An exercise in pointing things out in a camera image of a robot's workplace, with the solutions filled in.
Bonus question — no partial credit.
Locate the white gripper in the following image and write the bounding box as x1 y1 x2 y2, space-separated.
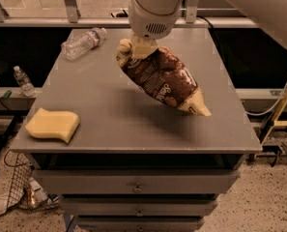
117 0 181 59

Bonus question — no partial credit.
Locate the brown chip bag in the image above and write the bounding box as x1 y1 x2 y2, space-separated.
116 46 212 116

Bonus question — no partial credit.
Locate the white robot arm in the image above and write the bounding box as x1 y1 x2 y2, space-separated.
129 0 287 49

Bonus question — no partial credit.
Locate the yellow sponge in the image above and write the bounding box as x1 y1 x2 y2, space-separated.
25 108 80 143

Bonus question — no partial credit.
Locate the clear plastic water bottle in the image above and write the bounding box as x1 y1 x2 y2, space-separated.
61 28 107 61

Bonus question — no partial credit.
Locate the small bottle on shelf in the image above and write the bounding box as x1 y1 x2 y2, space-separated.
14 66 36 97

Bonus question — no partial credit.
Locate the grey drawer cabinet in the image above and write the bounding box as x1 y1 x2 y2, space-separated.
10 27 263 232

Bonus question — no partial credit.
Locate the grey metal railing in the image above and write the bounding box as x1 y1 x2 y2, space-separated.
0 0 256 28

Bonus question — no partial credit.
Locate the top grey drawer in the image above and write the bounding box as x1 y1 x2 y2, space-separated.
33 169 239 194

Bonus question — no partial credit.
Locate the grey drawer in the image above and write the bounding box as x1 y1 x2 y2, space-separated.
77 217 204 232
61 197 217 217
33 169 239 194

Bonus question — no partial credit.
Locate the yellow metal stand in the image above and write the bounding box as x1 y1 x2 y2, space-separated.
248 72 287 167

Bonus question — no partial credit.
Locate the middle grey drawer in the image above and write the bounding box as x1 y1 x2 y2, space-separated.
61 197 217 217

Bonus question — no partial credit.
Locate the bottom grey drawer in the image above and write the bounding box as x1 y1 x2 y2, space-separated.
77 217 204 232

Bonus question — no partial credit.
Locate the black cable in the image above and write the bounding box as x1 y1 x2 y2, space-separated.
195 15 228 66

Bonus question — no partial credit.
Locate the wire mesh basket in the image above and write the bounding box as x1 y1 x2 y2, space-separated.
7 154 32 209

